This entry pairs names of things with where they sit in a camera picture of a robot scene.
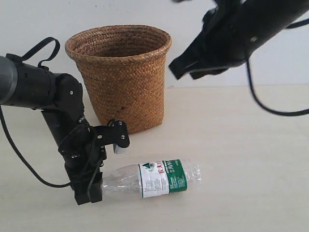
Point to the clear plastic bottle green label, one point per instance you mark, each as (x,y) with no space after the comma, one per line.
(151,179)

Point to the brown woven wicker basket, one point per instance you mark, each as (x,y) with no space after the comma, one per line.
(123,68)

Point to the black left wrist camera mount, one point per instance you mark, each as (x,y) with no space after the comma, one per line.
(114,133)

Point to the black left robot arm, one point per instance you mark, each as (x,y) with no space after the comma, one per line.
(59,97)

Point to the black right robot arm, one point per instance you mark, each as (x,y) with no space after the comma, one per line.
(282,13)

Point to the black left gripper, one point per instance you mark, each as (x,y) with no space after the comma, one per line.
(76,142)

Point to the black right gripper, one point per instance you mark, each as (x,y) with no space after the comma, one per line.
(231,32)

